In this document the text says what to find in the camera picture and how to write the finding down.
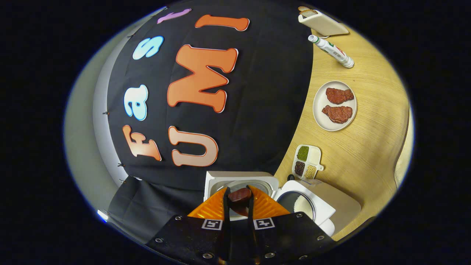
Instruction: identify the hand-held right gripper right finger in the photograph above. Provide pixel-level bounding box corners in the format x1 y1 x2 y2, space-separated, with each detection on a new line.
247 185 337 263

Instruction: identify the white toaster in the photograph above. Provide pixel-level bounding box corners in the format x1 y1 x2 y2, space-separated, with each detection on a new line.
298 10 350 37

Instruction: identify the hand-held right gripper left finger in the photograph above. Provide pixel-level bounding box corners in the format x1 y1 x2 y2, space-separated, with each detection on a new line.
146 186 231 261

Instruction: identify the white rice cooker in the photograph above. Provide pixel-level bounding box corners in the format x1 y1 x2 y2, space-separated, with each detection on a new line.
203 170 336 237

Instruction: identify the white drink bottle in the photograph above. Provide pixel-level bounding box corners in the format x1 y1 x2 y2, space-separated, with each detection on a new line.
308 34 355 69

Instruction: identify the white rice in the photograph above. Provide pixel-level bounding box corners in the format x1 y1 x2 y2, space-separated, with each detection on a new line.
294 195 314 218

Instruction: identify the white round plate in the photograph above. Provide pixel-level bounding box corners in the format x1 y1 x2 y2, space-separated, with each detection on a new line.
312 80 358 132

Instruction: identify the red meat piece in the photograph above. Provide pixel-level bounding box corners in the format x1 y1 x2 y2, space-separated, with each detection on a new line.
325 87 355 105
322 105 353 124

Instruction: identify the divided grain dish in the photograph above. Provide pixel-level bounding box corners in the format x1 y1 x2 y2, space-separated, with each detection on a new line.
291 145 325 180

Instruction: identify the brown wooden spoon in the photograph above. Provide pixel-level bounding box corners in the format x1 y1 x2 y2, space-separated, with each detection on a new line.
228 187 253 216

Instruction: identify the black backdrop cloth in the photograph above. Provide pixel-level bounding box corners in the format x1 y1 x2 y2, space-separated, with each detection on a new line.
106 0 316 244

